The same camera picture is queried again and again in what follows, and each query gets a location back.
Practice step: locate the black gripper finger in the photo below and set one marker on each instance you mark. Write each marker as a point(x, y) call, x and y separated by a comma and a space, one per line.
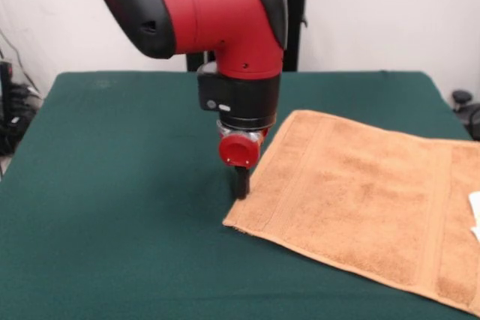
point(242, 183)

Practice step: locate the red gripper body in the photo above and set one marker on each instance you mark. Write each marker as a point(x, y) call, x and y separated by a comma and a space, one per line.
point(240, 151)

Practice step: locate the orange terry towel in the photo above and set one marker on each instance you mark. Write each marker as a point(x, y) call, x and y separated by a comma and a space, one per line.
point(356, 192)

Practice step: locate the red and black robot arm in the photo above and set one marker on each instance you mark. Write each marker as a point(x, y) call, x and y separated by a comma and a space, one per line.
point(210, 16)

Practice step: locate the dark green table cloth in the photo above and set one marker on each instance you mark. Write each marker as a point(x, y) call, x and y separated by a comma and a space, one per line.
point(112, 241)

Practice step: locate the black bag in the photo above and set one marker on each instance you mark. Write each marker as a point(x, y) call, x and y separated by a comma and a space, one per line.
point(11, 132)

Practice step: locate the black office chair base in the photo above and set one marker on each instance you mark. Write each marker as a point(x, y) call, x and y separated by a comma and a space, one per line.
point(468, 110)

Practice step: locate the black electronics box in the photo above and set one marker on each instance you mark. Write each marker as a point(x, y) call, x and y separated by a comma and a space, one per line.
point(6, 87)

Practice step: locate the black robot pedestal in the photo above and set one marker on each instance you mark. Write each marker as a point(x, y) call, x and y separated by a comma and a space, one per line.
point(296, 16)

